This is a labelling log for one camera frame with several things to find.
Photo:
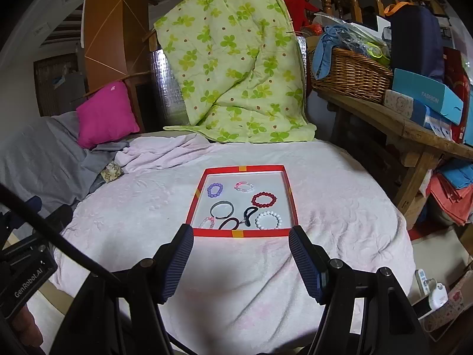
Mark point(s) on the floral cardboard box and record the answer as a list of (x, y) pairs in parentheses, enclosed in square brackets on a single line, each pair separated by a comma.
[(454, 299)]

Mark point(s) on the navy blue bag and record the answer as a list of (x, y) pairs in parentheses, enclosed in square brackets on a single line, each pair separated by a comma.
[(417, 40)]

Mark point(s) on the blue shoebox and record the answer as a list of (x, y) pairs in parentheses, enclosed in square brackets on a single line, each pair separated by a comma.
[(425, 92)]

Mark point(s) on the green floral quilt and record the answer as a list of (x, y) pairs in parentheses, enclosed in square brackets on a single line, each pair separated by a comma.
[(236, 63)]

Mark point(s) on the dark wooden cabinet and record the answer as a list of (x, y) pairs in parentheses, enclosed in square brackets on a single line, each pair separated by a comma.
[(55, 81)]

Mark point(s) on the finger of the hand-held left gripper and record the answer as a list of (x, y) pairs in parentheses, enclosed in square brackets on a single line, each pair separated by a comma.
[(61, 220), (31, 205)]

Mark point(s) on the orange wooden panel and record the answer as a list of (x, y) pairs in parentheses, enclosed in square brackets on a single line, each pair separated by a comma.
[(111, 26)]

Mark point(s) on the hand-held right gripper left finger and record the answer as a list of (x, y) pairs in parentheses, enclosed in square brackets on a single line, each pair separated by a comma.
[(177, 262)]

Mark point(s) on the stack of orange cloths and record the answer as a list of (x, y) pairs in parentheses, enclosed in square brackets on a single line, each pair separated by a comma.
[(449, 199)]

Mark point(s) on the silver foil mat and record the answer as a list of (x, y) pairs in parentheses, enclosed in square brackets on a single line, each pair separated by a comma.
[(166, 92)]

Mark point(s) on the wicker basket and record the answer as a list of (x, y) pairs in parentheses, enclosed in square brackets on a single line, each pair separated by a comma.
[(354, 77)]

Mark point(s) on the blue folded cloth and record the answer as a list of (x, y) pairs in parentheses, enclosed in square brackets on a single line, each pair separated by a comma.
[(458, 173)]

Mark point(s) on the person's left hand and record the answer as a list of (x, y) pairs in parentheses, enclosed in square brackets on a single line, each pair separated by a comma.
[(27, 325)]

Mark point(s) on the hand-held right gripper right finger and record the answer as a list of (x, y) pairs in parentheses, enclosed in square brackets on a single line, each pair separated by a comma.
[(305, 262)]

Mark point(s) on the grey cloth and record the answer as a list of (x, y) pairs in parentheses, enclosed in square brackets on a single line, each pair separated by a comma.
[(37, 155)]

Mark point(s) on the magenta pillow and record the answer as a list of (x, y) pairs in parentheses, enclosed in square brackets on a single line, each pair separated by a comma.
[(105, 118)]

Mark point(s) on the white and blue box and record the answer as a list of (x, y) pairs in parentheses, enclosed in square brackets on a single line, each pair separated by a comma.
[(432, 120)]

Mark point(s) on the silver metal bangle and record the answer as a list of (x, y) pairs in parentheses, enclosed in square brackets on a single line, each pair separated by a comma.
[(218, 204)]

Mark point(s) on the wooden bench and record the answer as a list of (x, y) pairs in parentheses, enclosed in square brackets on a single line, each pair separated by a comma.
[(406, 129)]

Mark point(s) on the white power strip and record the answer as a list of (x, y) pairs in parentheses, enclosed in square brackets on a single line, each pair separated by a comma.
[(434, 294)]

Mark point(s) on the white air conditioner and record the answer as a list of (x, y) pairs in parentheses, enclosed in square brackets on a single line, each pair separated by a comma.
[(59, 29)]

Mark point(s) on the red shallow cardboard box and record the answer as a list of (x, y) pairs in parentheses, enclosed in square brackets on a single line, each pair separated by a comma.
[(192, 214)]

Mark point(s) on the red garment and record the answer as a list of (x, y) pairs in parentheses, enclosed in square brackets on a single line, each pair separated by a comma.
[(297, 7)]

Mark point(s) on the dark red bangle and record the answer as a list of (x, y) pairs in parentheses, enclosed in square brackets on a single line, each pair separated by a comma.
[(223, 225)]

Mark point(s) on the floral tissue box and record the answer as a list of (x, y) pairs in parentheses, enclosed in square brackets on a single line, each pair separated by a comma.
[(399, 104)]

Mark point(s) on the small patterned cloth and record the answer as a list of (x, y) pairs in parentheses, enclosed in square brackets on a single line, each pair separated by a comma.
[(111, 173)]

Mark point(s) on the pale pink fleece blanket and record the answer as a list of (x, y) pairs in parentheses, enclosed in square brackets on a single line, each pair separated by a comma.
[(147, 199)]

